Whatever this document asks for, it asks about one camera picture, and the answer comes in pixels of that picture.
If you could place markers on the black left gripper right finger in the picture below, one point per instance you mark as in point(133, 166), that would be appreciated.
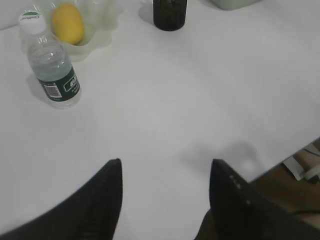
point(238, 212)

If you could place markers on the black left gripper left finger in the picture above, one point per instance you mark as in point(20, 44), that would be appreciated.
point(91, 213)

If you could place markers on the black mesh pen holder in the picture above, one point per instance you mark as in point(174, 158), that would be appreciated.
point(169, 15)

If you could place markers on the clear water bottle green label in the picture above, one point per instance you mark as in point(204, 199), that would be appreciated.
point(49, 61)

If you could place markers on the yellow mango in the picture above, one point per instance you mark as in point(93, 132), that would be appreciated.
point(67, 23)

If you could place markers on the white power strip on floor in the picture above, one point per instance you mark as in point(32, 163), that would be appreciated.
point(304, 165)

